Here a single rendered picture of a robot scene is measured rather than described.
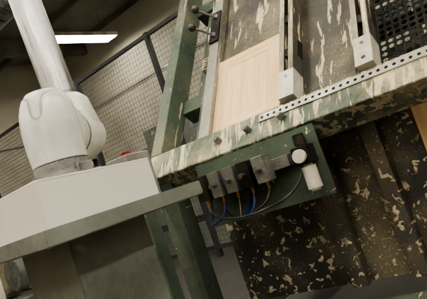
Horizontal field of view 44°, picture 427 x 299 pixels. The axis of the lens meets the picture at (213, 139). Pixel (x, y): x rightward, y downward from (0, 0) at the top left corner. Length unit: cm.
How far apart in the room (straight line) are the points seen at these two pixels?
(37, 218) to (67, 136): 27
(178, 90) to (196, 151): 48
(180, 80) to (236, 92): 42
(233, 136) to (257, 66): 35
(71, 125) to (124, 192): 24
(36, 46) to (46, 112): 35
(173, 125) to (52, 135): 91
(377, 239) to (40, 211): 123
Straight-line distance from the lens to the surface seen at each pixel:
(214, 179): 181
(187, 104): 237
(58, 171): 144
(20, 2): 183
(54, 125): 146
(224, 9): 254
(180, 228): 211
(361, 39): 180
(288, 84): 184
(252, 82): 207
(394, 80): 166
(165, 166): 209
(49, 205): 128
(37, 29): 179
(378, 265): 205
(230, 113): 204
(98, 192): 136
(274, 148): 179
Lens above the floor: 73
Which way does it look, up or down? 5 degrees up
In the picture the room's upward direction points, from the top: 19 degrees counter-clockwise
